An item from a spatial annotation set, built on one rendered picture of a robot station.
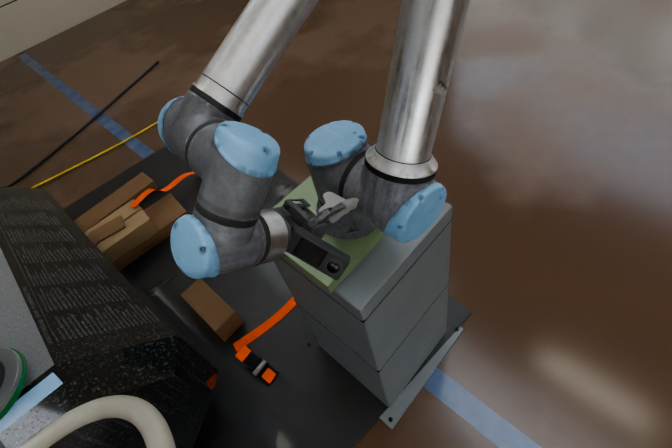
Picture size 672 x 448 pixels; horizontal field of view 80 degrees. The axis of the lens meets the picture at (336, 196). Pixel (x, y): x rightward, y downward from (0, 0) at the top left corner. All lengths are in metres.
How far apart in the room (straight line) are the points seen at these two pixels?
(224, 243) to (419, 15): 0.46
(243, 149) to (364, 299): 0.58
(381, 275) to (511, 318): 1.01
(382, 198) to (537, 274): 1.36
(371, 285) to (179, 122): 0.60
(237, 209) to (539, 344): 1.56
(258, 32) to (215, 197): 0.26
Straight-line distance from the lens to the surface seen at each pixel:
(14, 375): 1.30
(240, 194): 0.54
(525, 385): 1.85
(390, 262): 1.04
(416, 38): 0.71
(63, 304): 1.52
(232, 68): 0.64
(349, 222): 1.02
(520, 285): 2.02
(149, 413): 0.65
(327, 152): 0.88
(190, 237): 0.57
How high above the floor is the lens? 1.73
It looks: 47 degrees down
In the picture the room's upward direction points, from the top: 15 degrees counter-clockwise
